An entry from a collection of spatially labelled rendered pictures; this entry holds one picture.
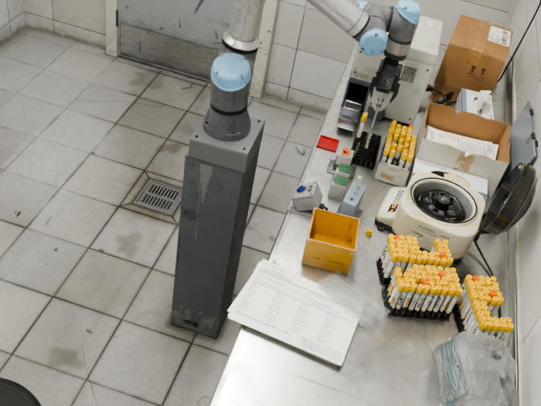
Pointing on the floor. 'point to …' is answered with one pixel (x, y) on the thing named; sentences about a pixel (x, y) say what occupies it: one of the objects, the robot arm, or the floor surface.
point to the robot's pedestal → (209, 243)
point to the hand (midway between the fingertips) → (377, 109)
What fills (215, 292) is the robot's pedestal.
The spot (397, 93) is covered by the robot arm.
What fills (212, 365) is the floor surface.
